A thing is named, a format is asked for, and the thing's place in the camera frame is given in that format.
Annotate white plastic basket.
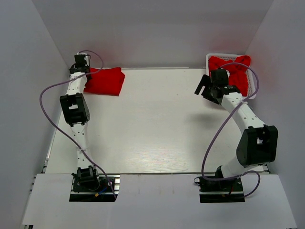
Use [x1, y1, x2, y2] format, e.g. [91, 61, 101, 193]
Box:
[206, 53, 255, 97]

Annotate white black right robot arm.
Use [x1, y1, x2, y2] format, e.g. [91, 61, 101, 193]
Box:
[195, 68, 278, 182]

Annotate red t-shirts in basket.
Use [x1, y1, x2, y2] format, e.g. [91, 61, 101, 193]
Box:
[208, 55, 251, 96]

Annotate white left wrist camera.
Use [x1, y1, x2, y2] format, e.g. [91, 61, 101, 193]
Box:
[76, 52, 91, 56]

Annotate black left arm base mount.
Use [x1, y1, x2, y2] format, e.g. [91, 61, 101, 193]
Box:
[69, 175, 120, 203]

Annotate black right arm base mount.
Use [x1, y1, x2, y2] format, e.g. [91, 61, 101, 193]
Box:
[193, 177, 245, 203]

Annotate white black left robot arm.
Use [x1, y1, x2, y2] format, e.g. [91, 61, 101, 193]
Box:
[60, 53, 100, 191]

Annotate red t-shirt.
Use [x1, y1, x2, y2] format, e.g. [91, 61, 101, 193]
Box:
[84, 67, 125, 96]

